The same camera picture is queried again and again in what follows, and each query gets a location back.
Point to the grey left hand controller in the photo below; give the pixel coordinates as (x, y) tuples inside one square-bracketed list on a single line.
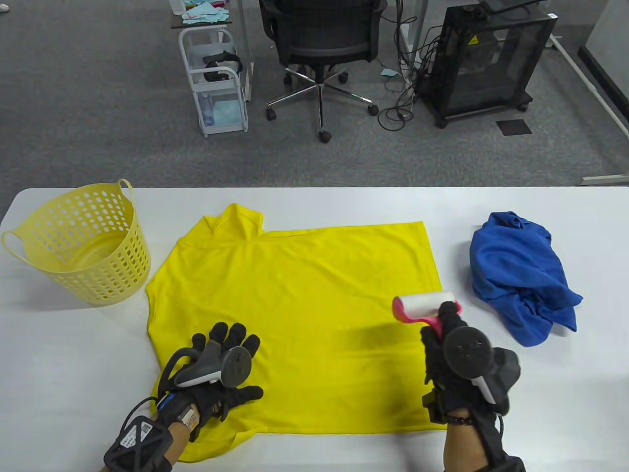
[(236, 366)]

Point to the person's right forearm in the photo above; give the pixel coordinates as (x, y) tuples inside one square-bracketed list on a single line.
[(462, 447)]

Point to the person's right hand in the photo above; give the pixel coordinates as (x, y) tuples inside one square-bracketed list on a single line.
[(435, 354)]

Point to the yellow t-shirt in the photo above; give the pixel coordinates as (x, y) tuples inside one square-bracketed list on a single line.
[(304, 295)]

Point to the white rolling cart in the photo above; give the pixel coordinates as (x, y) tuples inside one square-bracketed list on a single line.
[(216, 87)]

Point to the yellow perforated plastic basket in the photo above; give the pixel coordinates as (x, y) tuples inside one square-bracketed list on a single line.
[(113, 280)]

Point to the white desk leg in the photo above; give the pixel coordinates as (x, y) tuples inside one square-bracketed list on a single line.
[(244, 49), (415, 29)]

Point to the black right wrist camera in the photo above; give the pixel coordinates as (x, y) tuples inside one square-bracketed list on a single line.
[(508, 464)]

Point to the person's left hand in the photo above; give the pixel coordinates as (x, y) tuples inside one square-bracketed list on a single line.
[(241, 396)]

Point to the black office chair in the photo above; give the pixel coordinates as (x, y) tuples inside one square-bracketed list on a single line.
[(319, 29)]

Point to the black floor plate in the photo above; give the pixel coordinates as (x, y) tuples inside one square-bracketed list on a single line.
[(513, 127)]

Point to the blue t-shirt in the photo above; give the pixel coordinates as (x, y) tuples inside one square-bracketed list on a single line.
[(516, 265)]

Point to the black cabinet on wheels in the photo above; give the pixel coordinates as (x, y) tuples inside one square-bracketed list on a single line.
[(491, 64)]

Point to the white floor foot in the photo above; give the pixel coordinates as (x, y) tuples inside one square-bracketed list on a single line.
[(607, 180)]

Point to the white wristwatch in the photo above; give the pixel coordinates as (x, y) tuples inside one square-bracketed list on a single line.
[(189, 420)]

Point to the light blue packet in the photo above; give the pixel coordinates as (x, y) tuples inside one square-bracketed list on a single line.
[(223, 113)]

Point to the small light blue cloth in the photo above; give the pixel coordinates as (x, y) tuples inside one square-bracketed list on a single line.
[(389, 73)]

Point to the white desk frame rail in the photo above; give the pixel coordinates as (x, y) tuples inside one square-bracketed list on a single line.
[(576, 65)]

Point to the pile of light blue cloths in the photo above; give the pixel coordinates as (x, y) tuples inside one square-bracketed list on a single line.
[(206, 14)]

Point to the pink lint roller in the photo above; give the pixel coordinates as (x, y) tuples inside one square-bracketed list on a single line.
[(422, 305)]

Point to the black headset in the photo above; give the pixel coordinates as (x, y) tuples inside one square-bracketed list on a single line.
[(221, 59)]

